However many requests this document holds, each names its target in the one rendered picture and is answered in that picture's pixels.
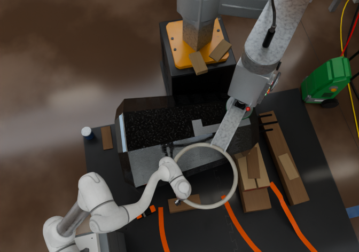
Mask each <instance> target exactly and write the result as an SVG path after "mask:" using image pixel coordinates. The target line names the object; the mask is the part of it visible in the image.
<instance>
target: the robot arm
mask: <svg viewBox="0 0 359 252"><path fill-rule="evenodd" d="M159 180H163V181H167V182H169V183H170V185H171V187H172V188H173V190H174V193H175V194H176V197H177V200H176V201H174V202H175V204H176V205H177V206H178V205H181V201H184V200H186V199H187V198H188V197H189V196H190V194H191V185H190V183H189V182H188V181H187V180H186V179H185V177H184V176H183V174H182V172H181V170H180V168H179V166H178V165H177V163H176V162H175V161H174V160H173V159H172V158H170V157H167V156H166V157H163V158H162V159H161V160H160V161H159V169H158V170H157V171H156V172H155V173H153V174H152V176H151V177H150V179H149V181H148V183H147V186H146V188H145V190H144V192H143V195H142V197H141V199H140V200H139V201H138V202H136V203H133V204H128V205H124V206H119V207H118V206H117V204H116V203H115V201H114V199H113V197H112V193H111V191H110V189H109V188H108V186H107V184H106V182H105V181H104V179H103V178H102V177H101V176H100V175H99V174H97V173H95V172H90V173H88V174H85V175H83V176H82V177H81V178H80V180H79V183H78V188H79V191H78V196H77V201H76V203H75V204H74V205H73V206H72V208H71V209H70V211H69V212H68V213H67V214H66V216H65V217H61V216H53V217H51V218H49V219H48V220H47V221H46V222H45V223H44V226H43V236H44V240H45V243H46V245H47V248H48V250H49V252H89V248H84V249H83V250H80V251H79V249H78V247H77V245H76V243H75V234H76V229H77V228H78V226H79V225H80V224H81V223H82V222H83V221H84V220H85V219H86V218H87V216H88V215H89V214H91V218H90V221H89V225H90V229H91V230H92V231H93V232H94V233H97V234H103V233H109V232H112V231H115V230H118V229H120V228H121V227H123V226H125V225H126V224H128V223H129V222H131V221H132V220H133V219H135V218H136V217H138V216H139V215H140V214H142V213H143V212H144V211H145V210H146V209H147V208H148V206H149V205H150V203H151V200H152V197H153V194H154V191H155V188H156V186H157V183H158V181H159Z"/></svg>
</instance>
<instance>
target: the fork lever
mask: <svg viewBox="0 0 359 252"><path fill-rule="evenodd" d="M234 101H235V98H234V99H233V101H232V103H231V105H230V106H229V108H228V110H227V112H226V114H225V116H224V118H223V120H222V122H221V124H220V126H219V128H218V130H217V132H216V134H215V136H214V138H213V140H212V142H211V144H210V146H212V144H214V145H216V146H219V147H220V148H222V149H224V151H223V152H224V153H225V151H226V150H227V148H228V146H229V144H230V142H231V140H232V138H233V135H234V134H235V132H236V130H237V128H238V126H239V124H240V122H241V120H242V118H243V116H244V114H245V112H246V108H245V110H242V109H240V108H238V107H236V106H234V105H233V103H234ZM248 106H249V105H248V104H247V106H246V107H248Z"/></svg>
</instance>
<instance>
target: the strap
mask: <svg viewBox="0 0 359 252"><path fill-rule="evenodd" d="M270 187H271V188H272V190H273V191H274V193H275V194H276V195H277V197H278V198H279V201H280V204H281V206H282V208H283V209H284V211H285V213H286V215H287V217H288V219H289V220H290V222H291V224H292V226H293V228H294V230H295V232H296V233H297V235H298V237H299V238H300V239H301V240H302V242H303V243H304V244H305V245H306V246H307V247H308V249H309V250H310V251H311V252H318V251H317V250H316V249H315V248H314V247H313V246H312V245H311V244H310V242H309V241H308V240H307V239H306V238H305V237H304V235H303V234H302V233H301V231H300V229H299V227H298V225H297V224H296V222H295V220H294V218H293V216H292V214H291V212H290V211H289V209H288V207H287V205H286V203H285V201H284V199H283V196H282V194H281V193H280V191H279V190H278V188H277V187H276V186H275V184H274V183H273V182H271V183H270ZM221 198H222V199H224V198H225V195H224V196H221ZM224 205H225V207H226V209H227V211H228V213H229V216H230V218H231V219H232V221H233V223H234V225H235V227H236V228H237V230H238V231H239V233H240V234H241V236H242V237H243V238H244V240H245V241H246V242H247V243H248V245H249V246H250V247H251V248H252V249H253V250H254V251H255V252H262V251H261V250H260V249H259V248H258V247H257V246H256V245H255V244H254V243H253V242H252V241H251V239H250V238H249V237H248V236H247V234H246V233H245V231H244V230H243V229H242V227H241V226H240V224H239V222H238V221H237V219H236V217H235V215H234V213H233V211H232V209H231V207H230V205H229V202H228V201H227V202H226V203H225V204H224ZM158 211H159V230H160V236H161V241H162V245H163V248H164V251H165V252H170V251H169V248H168V245H167V240H166V236H165V230H164V224H163V207H158Z"/></svg>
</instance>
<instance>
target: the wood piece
mask: <svg viewBox="0 0 359 252"><path fill-rule="evenodd" d="M189 59H190V61H191V63H192V66H193V68H194V71H195V73H196V75H200V74H204V73H207V72H208V68H207V66H206V64H205V62H204V60H203V57H202V55H201V53H200V51H197V52H194V53H190V54H189Z"/></svg>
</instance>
